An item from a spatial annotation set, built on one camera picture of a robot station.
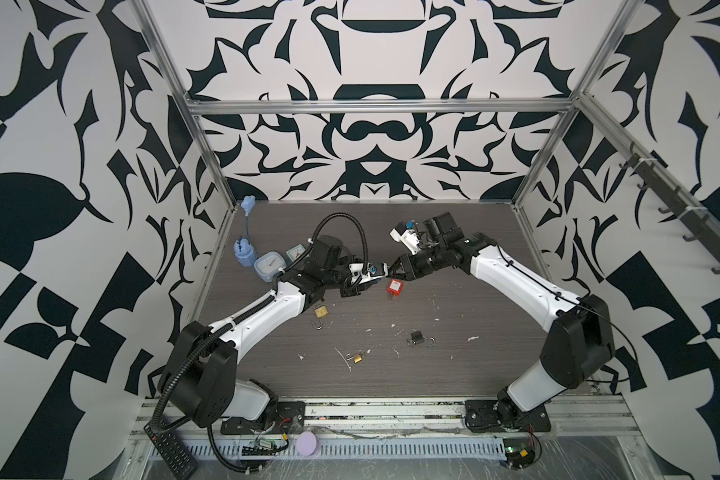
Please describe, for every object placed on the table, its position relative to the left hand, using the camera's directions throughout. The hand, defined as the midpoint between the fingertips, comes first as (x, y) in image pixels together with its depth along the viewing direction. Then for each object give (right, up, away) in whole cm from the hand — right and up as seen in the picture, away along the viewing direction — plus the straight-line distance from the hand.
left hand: (372, 262), depth 82 cm
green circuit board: (+34, -44, -11) cm, 56 cm away
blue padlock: (0, -1, -13) cm, 13 cm away
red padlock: (+7, -9, +14) cm, 19 cm away
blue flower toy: (-40, +3, +15) cm, 43 cm away
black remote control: (-44, -42, -14) cm, 62 cm away
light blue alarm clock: (-33, -2, +18) cm, 37 cm away
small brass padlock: (-4, -26, +1) cm, 26 cm away
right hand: (+5, -2, -3) cm, 6 cm away
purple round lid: (-14, -36, -18) cm, 43 cm away
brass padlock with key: (-15, -16, +10) cm, 24 cm away
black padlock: (+13, -22, +5) cm, 26 cm away
